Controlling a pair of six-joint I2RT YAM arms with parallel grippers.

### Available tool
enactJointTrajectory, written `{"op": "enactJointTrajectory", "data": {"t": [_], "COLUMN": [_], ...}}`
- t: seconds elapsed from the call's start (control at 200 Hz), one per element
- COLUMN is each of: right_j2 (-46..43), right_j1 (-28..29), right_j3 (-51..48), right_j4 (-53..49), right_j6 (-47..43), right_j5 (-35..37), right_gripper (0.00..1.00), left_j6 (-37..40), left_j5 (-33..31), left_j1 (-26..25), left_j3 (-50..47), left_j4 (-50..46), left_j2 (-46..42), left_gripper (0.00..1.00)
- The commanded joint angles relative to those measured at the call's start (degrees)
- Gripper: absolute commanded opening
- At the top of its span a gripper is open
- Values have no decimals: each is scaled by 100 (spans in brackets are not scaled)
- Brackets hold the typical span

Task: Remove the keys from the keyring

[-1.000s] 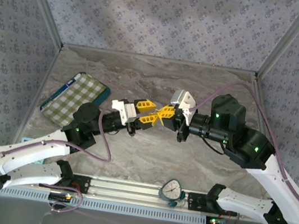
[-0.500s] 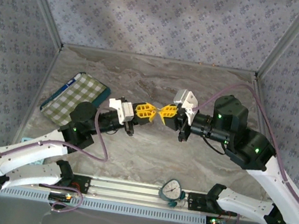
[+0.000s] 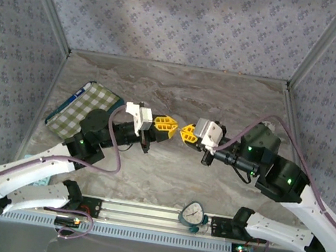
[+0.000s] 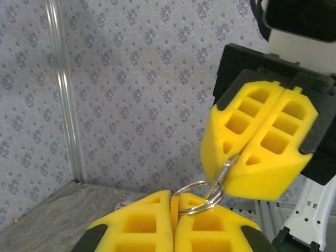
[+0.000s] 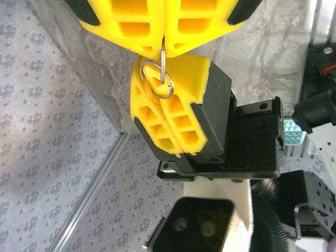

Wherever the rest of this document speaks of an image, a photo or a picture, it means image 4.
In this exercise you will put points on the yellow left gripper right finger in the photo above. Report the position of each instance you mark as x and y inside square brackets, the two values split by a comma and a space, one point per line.
[218, 231]

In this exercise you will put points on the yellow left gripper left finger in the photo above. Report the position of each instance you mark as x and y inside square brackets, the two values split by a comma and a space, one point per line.
[136, 225]

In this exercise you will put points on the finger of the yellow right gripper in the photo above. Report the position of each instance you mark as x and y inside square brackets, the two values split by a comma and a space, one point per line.
[262, 178]
[215, 141]

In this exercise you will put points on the yellow key tag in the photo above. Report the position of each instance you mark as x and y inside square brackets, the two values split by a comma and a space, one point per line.
[174, 210]

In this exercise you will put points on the silver keyring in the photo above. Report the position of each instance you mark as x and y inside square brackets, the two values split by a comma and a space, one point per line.
[183, 188]

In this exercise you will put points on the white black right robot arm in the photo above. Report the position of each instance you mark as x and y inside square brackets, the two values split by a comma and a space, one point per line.
[309, 215]

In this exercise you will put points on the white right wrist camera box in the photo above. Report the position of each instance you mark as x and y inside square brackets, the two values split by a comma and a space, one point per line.
[288, 47]

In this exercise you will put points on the aluminium frame post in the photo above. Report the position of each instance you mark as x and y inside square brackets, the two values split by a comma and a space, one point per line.
[65, 92]

